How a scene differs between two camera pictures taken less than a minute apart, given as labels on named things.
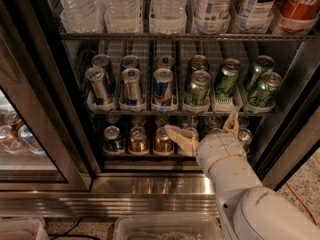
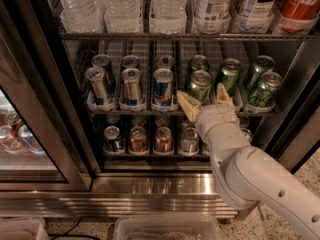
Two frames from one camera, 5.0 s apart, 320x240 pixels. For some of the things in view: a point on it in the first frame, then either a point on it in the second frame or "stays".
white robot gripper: (220, 148) → (216, 118)
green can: (198, 93) stays
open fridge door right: (293, 136) stays
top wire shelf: (190, 36) stays
